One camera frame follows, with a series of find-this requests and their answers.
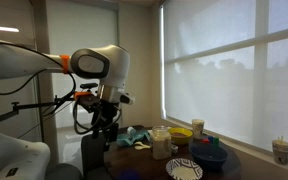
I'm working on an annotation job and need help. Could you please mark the wooden spoon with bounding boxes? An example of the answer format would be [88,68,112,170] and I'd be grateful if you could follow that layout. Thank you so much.
[134,143,151,151]

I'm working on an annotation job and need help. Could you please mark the clear jar of rice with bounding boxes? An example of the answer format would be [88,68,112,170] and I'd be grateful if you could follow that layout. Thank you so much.
[150,125,173,160]

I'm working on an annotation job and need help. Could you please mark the paper cup with sticks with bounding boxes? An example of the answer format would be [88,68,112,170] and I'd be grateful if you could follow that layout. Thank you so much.
[272,135,288,165]

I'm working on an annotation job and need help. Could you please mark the black white patterned plate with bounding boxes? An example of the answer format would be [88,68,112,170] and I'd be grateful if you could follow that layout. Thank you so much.
[165,157,204,180]

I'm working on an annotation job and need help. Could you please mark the dark blue bowl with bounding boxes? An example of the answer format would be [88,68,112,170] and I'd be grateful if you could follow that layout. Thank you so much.
[188,142,229,173]

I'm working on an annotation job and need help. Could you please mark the black tripod camera stand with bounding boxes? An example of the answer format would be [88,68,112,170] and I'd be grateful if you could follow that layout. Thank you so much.
[12,82,99,118]

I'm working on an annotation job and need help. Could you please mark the wide white roller blind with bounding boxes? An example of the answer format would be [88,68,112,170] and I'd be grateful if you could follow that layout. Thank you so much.
[160,0,288,158]

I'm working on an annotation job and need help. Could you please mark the medium teal measuring cup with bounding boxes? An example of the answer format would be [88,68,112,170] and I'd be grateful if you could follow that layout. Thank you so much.
[134,129,152,144]

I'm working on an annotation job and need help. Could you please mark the round grey stool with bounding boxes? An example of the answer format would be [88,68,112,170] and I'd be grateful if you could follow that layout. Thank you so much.
[45,162,83,180]

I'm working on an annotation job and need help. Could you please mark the large teal measuring cup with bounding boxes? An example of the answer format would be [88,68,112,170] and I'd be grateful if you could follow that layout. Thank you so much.
[115,132,139,148]

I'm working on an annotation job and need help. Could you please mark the narrow white roller blind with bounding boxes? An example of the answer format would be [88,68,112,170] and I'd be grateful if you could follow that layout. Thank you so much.
[47,0,120,129]

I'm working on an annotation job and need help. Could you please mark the yellow bowl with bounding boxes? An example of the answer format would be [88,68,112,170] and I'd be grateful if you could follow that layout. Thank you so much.
[168,127,194,146]

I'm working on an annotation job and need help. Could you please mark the teal white toy carton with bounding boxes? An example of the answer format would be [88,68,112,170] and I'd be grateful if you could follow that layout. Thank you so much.
[126,126,137,136]

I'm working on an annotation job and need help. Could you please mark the ceiling light strip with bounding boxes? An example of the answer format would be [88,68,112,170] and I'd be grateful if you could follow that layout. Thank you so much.
[0,24,20,33]

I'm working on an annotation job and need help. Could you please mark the dark upholstered chair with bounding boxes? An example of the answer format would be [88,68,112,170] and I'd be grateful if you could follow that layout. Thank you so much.
[80,124,145,180]

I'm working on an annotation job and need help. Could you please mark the patterned paper cup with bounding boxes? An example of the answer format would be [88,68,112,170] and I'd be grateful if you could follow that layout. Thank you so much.
[191,118,206,139]

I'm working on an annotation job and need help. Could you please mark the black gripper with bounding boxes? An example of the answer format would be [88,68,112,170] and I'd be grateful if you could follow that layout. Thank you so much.
[98,99,122,143]

